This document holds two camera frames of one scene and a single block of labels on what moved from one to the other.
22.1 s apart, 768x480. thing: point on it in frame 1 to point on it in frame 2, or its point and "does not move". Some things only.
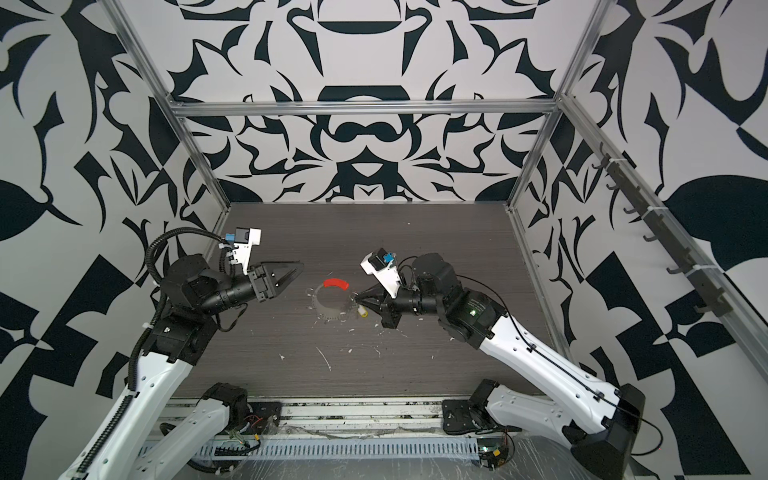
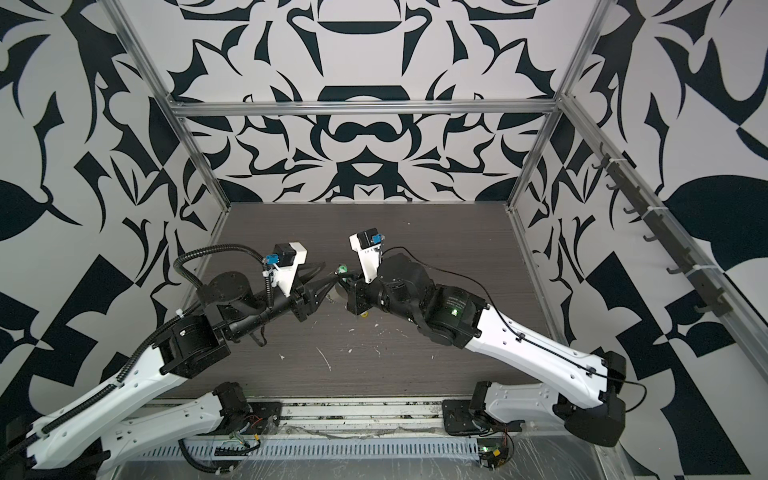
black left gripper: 263,284 to 302,297
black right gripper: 388,307 to 360,291
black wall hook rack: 705,278 does not move
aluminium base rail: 329,416 does not move
